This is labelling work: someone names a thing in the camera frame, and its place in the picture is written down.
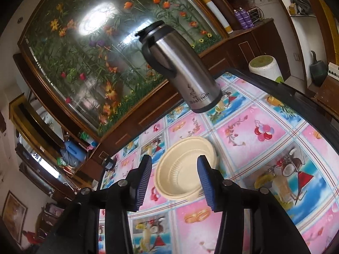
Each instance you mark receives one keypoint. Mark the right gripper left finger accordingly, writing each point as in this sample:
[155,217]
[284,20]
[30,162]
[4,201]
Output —
[76,231]

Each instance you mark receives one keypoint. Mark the blue thermos flask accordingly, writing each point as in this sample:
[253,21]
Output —
[77,151]

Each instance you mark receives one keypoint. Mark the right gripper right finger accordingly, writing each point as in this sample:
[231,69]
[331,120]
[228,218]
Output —
[271,229]

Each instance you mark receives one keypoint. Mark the colourful patterned tablecloth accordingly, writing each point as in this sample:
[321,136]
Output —
[260,142]

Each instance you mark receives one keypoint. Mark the white green trash bin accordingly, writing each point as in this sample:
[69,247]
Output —
[266,66]

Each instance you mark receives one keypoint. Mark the floral glass partition panel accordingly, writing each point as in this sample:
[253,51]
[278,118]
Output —
[88,55]

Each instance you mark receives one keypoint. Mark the small beige plastic bowl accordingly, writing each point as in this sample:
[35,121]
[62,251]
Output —
[176,176]

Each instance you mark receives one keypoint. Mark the stainless steel thermos jug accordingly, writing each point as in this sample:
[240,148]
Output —
[168,53]

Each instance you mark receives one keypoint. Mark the purple bottles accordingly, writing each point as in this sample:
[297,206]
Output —
[244,19]

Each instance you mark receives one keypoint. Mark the small black jar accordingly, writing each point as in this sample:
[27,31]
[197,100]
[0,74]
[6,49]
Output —
[109,163]

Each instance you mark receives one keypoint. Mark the framed wall picture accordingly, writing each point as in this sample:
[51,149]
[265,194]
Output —
[13,216]

